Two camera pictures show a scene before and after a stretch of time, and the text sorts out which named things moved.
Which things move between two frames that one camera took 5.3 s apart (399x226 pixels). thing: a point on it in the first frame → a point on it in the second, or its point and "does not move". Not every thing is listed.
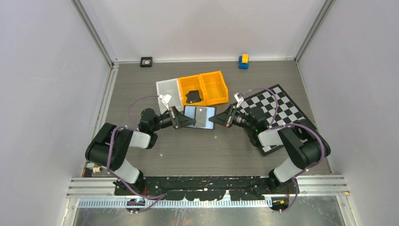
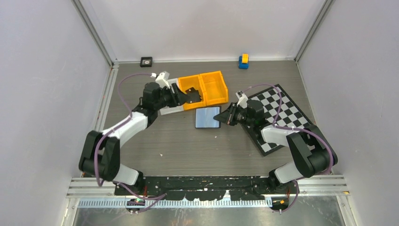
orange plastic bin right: x=215 y=90 does not move
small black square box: x=146 y=61 does not move
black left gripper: x=179 y=120 → x=178 y=98
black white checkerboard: x=280 y=109 does not move
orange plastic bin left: x=192 y=83 does not move
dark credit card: x=200 y=117 → x=193 y=95
